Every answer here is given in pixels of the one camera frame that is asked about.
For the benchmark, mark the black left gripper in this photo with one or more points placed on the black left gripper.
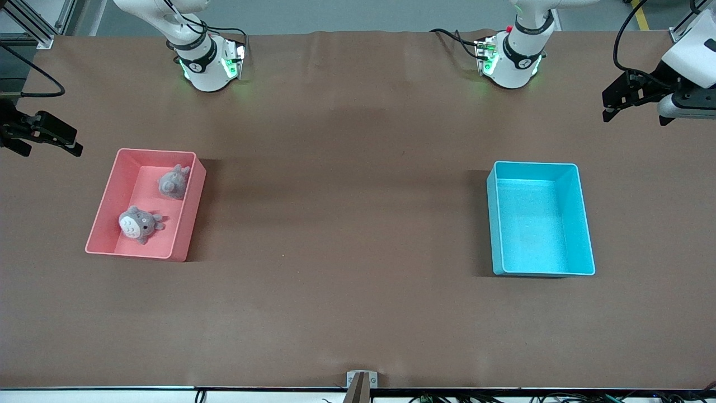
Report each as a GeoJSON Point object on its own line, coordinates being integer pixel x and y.
{"type": "Point", "coordinates": [662, 78]}

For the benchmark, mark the aluminium frame profile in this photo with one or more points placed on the aluminium frame profile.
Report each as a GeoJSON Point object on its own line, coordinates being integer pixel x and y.
{"type": "Point", "coordinates": [679, 31]}
{"type": "Point", "coordinates": [39, 31]}

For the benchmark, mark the brown table mat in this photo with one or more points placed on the brown table mat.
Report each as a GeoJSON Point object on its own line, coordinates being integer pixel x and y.
{"type": "Point", "coordinates": [335, 308]}

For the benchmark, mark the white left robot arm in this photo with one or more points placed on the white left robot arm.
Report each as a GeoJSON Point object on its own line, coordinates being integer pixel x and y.
{"type": "Point", "coordinates": [520, 59]}

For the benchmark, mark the yellow floor tape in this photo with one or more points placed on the yellow floor tape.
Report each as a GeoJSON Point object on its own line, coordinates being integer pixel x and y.
{"type": "Point", "coordinates": [641, 15]}

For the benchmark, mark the plain grey plush toy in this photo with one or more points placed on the plain grey plush toy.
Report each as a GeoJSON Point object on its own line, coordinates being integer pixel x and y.
{"type": "Point", "coordinates": [173, 183]}

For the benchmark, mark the blue plastic box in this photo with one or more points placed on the blue plastic box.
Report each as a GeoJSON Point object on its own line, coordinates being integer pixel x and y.
{"type": "Point", "coordinates": [537, 224]}

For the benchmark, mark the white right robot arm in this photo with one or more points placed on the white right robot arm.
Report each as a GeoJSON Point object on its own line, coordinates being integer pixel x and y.
{"type": "Point", "coordinates": [204, 67]}

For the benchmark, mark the brown slanted bar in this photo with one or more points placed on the brown slanted bar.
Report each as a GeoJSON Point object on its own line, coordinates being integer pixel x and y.
{"type": "Point", "coordinates": [358, 392]}

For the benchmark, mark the pink plastic box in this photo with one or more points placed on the pink plastic box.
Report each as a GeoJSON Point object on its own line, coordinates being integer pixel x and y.
{"type": "Point", "coordinates": [112, 201]}

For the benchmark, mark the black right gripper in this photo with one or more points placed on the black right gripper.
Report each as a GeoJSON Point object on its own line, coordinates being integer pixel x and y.
{"type": "Point", "coordinates": [12, 126]}

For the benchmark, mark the grey plush toy white belly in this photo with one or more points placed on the grey plush toy white belly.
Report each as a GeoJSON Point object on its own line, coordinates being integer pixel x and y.
{"type": "Point", "coordinates": [137, 225]}

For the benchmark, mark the grey metal clamp bracket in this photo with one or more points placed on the grey metal clamp bracket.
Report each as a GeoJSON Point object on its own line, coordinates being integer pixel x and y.
{"type": "Point", "coordinates": [351, 379]}

